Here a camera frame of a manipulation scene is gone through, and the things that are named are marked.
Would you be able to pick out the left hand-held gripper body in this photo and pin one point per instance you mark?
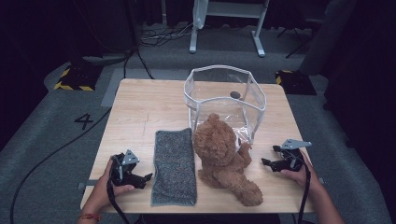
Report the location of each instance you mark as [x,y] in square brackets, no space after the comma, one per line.
[120,174]

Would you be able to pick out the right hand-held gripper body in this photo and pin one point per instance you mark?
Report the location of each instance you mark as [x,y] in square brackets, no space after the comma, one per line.
[292,161]

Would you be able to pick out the gray towel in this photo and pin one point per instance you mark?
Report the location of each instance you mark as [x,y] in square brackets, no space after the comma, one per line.
[174,168]

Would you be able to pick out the brown teddy bear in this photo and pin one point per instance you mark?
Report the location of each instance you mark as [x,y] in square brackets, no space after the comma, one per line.
[218,149]

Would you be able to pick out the transparent plastic bag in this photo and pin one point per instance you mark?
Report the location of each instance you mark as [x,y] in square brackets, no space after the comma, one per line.
[199,102]

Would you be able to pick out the person's right hand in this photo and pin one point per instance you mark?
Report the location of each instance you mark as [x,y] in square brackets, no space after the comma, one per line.
[306,177]

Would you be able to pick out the person's left hand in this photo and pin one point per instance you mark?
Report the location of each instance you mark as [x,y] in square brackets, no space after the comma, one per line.
[101,194]

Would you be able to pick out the gray tape strip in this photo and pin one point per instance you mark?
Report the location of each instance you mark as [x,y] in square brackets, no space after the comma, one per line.
[85,185]

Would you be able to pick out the yellow black striped base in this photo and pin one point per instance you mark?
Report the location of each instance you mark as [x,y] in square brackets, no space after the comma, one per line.
[295,82]
[77,79]

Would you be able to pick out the dark round disc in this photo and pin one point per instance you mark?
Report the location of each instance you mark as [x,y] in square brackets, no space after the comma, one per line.
[234,94]

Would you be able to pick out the black tripod stand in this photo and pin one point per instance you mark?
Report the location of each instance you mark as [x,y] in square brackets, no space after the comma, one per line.
[299,40]

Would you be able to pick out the gray curtain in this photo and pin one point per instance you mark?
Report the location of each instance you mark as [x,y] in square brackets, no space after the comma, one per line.
[330,37]

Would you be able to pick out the white hanging cloth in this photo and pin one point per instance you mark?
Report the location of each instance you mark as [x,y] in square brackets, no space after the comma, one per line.
[199,14]

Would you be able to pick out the white desk frame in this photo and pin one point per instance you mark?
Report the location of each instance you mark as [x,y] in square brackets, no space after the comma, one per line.
[258,40]

